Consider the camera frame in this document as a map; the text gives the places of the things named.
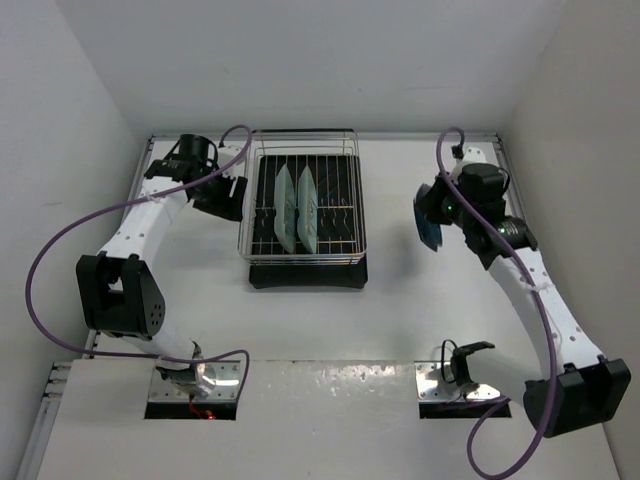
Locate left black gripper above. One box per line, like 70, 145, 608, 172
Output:
192, 165, 246, 221

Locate dark blue leaf plate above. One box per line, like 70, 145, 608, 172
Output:
413, 181, 443, 252

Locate light green rectangular plate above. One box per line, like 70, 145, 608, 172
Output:
274, 165, 297, 254

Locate light green plate with berries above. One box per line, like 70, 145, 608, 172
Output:
297, 167, 318, 254

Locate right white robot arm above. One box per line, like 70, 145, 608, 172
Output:
413, 161, 631, 438

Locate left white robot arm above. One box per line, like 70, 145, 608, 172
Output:
76, 134, 248, 396

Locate black drip tray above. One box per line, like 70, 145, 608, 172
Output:
243, 154, 368, 289

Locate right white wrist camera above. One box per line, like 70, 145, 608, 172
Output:
450, 146, 487, 178

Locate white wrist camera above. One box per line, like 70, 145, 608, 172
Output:
450, 146, 487, 178
217, 144, 246, 177

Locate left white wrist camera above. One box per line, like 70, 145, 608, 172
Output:
217, 144, 246, 177

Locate metal wire dish rack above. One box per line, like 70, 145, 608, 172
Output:
238, 128, 367, 265

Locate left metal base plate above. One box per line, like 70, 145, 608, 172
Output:
148, 361, 241, 403

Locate metal base plate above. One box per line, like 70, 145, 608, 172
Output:
414, 361, 503, 404
148, 361, 241, 403

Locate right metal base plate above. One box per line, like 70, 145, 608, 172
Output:
414, 361, 503, 404

